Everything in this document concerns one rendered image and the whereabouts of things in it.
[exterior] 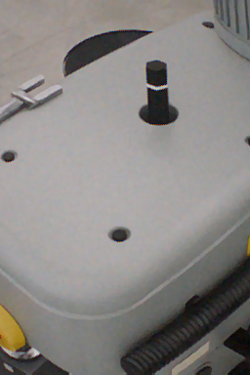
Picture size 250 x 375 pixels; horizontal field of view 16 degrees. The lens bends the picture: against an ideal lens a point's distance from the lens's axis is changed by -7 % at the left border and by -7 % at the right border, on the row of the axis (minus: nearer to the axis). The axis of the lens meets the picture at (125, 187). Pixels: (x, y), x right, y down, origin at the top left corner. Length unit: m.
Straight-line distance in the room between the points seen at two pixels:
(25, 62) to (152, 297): 3.71
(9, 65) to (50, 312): 3.72
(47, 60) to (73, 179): 3.61
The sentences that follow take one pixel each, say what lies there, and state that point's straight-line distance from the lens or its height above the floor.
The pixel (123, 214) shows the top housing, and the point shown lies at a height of 1.89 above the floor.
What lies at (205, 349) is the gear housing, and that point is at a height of 1.66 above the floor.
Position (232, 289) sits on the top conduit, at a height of 1.81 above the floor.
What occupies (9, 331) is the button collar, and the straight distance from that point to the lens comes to 0.84.
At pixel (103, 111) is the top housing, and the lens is 0.89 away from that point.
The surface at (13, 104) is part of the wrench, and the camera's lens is 0.90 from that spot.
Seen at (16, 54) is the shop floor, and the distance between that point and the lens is 4.53.
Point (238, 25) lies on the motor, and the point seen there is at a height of 1.93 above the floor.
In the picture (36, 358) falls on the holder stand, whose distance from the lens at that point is 1.65.
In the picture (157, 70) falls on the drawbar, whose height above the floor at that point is 1.95.
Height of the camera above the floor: 2.43
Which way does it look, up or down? 42 degrees down
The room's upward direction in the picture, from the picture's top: 3 degrees counter-clockwise
